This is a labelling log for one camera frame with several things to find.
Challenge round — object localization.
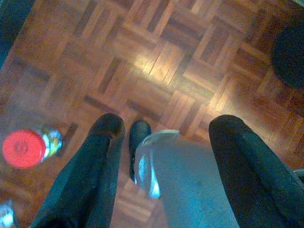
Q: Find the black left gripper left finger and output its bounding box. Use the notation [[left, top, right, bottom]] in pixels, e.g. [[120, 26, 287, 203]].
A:
[[29, 113, 126, 228]]

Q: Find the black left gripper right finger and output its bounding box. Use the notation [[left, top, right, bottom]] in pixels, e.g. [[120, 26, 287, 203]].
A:
[[208, 114, 304, 228]]

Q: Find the black robot left foot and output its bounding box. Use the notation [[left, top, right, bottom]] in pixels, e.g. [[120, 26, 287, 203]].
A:
[[128, 121, 152, 183]]

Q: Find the silver robot left leg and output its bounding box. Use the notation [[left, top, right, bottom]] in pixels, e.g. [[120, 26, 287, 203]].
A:
[[134, 129, 239, 228]]

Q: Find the red-capped plastic bottle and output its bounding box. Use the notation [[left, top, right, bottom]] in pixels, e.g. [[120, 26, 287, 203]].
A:
[[1, 124, 64, 170]]

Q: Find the dark round object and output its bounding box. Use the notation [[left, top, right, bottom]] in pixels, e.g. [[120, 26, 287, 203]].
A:
[[272, 22, 304, 90]]

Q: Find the dark furniture panel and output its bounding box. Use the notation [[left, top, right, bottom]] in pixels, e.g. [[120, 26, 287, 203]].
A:
[[0, 0, 35, 69]]

